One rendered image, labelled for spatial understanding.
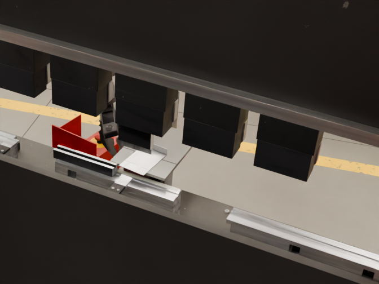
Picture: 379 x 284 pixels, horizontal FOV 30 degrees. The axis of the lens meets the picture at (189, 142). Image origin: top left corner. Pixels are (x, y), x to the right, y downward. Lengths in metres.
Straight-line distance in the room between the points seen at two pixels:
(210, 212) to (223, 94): 0.69
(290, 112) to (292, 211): 2.18
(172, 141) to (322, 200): 1.67
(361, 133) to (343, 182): 2.46
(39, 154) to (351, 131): 1.20
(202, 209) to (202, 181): 1.60
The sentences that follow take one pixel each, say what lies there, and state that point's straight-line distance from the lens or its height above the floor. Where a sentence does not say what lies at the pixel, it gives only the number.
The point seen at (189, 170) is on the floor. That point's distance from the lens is 3.79.
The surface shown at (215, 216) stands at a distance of 2.11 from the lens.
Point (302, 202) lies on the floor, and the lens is 3.69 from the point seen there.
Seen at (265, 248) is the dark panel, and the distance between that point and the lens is 1.32.
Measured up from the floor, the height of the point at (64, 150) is 0.99.
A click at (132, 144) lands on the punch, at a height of 1.09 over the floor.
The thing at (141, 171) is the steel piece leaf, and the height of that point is 1.00.
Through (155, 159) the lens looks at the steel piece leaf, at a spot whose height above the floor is 1.00.
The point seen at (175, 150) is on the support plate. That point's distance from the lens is 2.15.
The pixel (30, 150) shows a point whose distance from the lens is 2.36.
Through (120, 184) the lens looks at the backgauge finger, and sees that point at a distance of 1.99.
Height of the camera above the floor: 2.20
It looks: 33 degrees down
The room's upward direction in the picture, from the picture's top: 5 degrees clockwise
